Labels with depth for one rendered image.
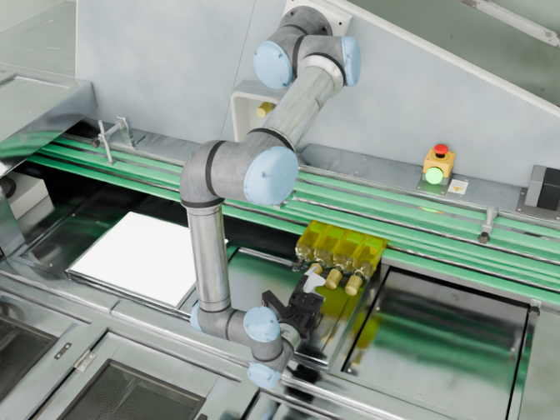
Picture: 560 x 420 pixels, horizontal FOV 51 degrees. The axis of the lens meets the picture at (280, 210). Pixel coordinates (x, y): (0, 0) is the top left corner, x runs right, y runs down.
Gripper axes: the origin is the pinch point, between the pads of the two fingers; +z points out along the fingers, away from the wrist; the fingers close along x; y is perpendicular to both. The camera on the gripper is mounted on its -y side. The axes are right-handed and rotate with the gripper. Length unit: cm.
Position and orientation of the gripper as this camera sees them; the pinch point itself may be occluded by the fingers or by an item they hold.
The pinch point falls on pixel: (312, 276)
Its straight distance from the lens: 162.3
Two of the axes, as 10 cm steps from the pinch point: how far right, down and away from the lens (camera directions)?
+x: -0.5, -7.8, -6.3
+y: 9.0, 2.3, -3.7
